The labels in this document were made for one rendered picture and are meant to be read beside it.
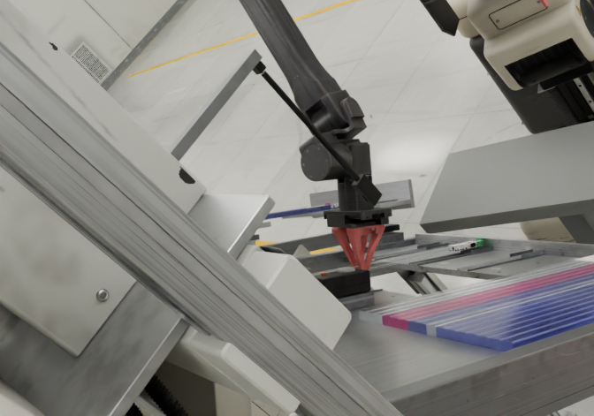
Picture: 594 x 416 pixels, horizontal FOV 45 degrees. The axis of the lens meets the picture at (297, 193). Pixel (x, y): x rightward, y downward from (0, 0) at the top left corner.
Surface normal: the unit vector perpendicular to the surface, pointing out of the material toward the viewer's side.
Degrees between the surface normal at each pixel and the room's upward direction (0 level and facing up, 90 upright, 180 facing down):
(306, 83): 57
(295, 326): 90
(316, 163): 47
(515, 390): 90
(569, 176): 0
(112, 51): 90
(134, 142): 90
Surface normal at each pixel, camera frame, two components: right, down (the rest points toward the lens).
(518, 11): -0.20, 0.79
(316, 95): -0.57, 0.23
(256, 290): 0.58, 0.00
